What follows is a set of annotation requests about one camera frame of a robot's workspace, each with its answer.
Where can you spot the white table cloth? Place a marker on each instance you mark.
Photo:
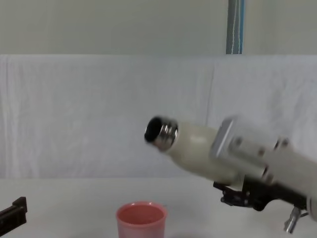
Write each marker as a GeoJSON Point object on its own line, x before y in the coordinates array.
{"type": "Point", "coordinates": [74, 198]}

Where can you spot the pink plastic cup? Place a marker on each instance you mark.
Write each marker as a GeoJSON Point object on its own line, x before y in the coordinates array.
{"type": "Point", "coordinates": [141, 220]}

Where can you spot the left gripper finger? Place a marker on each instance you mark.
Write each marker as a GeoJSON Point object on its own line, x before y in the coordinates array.
{"type": "Point", "coordinates": [18, 210]}

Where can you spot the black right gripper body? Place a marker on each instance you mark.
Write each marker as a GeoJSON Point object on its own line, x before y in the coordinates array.
{"type": "Point", "coordinates": [270, 193]}

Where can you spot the cream vacuum bottle steel neck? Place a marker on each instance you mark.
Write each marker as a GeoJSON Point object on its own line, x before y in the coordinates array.
{"type": "Point", "coordinates": [195, 141]}

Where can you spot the grey striped post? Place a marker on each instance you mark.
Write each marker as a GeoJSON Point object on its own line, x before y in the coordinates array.
{"type": "Point", "coordinates": [234, 27]}

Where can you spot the white curtain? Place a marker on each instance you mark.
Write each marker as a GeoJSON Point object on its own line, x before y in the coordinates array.
{"type": "Point", "coordinates": [86, 111]}

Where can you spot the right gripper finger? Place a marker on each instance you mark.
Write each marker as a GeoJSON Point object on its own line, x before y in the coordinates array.
{"type": "Point", "coordinates": [234, 197]}

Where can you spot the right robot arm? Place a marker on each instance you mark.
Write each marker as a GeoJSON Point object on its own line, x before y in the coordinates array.
{"type": "Point", "coordinates": [284, 161]}

